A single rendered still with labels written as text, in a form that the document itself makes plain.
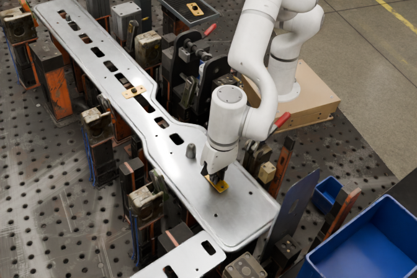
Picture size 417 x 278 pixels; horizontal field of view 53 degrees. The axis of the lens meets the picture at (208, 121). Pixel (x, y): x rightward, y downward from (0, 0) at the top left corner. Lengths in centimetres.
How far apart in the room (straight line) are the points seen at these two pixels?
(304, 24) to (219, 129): 73
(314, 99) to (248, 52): 88
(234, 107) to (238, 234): 37
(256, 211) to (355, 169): 71
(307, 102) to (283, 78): 15
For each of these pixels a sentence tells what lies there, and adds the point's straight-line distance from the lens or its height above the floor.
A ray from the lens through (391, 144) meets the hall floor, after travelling 305.
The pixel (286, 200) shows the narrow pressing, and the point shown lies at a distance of 90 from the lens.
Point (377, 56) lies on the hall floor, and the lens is 379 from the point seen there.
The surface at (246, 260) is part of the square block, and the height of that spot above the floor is 106.
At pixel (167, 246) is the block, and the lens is 116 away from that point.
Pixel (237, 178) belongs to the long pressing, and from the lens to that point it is 127.
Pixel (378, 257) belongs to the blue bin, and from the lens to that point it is 122.
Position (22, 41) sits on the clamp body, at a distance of 190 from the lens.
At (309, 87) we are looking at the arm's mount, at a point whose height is 81.
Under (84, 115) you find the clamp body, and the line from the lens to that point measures 138.
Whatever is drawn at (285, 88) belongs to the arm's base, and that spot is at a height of 85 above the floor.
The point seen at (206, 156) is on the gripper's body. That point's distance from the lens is 112.
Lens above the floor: 202
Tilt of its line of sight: 46 degrees down
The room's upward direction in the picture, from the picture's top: 7 degrees clockwise
